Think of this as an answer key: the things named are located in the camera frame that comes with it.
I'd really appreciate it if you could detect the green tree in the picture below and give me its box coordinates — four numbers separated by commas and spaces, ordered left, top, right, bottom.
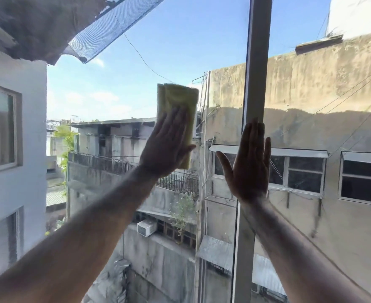
54, 124, 76, 197

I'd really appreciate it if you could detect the person's right hand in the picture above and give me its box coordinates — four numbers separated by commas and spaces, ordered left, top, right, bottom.
216, 118, 272, 205

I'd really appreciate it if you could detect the grey concrete building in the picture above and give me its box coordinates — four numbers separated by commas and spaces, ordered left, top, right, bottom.
66, 117, 205, 303

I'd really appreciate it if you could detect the frosted white building window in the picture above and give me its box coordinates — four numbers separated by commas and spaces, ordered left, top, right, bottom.
0, 206, 24, 276

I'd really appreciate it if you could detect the wide white-framed window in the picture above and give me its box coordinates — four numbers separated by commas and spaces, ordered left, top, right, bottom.
209, 144, 329, 199

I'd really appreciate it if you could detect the white building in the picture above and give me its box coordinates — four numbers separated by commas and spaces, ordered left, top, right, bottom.
0, 0, 107, 281

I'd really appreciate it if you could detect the black metal balcony railing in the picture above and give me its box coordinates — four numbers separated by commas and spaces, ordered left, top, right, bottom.
68, 151, 200, 195

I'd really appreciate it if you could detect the person's right forearm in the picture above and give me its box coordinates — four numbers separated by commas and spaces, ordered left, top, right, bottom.
237, 198, 371, 303

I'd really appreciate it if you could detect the small leafy rooftop plant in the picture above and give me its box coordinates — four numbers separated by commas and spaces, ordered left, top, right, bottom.
170, 192, 196, 245

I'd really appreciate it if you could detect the blue mesh awning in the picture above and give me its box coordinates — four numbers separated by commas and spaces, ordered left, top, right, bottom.
62, 0, 169, 64

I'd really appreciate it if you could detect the thin overhead cable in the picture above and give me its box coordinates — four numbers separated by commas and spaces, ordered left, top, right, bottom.
114, 16, 177, 84

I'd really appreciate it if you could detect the narrow white-framed window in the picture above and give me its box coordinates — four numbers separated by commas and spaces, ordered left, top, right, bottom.
338, 151, 371, 207

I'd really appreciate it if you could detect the corrugated metal awning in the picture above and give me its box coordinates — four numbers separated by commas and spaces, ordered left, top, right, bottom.
197, 235, 288, 298

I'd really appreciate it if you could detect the tall white building window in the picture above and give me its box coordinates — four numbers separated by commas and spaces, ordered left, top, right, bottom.
0, 82, 23, 173

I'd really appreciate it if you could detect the white air conditioner unit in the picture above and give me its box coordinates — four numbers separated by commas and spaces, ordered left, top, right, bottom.
136, 219, 157, 238

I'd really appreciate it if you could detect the person's left hand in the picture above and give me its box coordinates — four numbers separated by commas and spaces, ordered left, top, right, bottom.
138, 105, 196, 178

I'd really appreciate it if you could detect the person's left forearm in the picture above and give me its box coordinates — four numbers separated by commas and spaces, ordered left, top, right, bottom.
0, 165, 171, 303

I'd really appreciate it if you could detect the yellow cleaning cloth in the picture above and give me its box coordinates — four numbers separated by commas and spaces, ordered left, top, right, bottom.
156, 83, 200, 170

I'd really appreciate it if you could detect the white window frame post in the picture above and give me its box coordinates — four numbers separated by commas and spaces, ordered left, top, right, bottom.
231, 0, 273, 303

